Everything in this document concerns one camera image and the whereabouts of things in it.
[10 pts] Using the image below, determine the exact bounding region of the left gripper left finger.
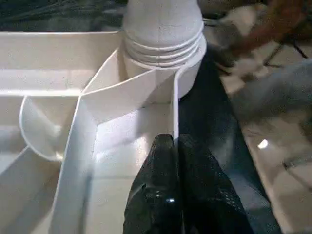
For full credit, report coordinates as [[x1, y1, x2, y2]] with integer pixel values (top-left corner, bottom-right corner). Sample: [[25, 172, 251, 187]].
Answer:
[[123, 133, 183, 234]]

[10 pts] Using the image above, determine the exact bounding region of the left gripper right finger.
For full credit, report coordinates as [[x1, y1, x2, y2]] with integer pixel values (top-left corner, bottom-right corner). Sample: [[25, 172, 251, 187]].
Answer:
[[178, 133, 254, 234]]

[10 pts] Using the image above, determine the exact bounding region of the white plastic table top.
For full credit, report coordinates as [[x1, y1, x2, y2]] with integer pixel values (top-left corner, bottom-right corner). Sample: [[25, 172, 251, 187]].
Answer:
[[0, 31, 208, 234]]

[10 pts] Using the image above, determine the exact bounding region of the white plastic table leg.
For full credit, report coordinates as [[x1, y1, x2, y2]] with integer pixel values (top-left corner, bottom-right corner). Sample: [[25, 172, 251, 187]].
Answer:
[[121, 0, 205, 69]]

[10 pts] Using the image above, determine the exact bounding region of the black work mat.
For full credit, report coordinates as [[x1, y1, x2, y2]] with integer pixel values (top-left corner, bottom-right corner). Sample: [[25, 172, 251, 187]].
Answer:
[[0, 0, 283, 234]]

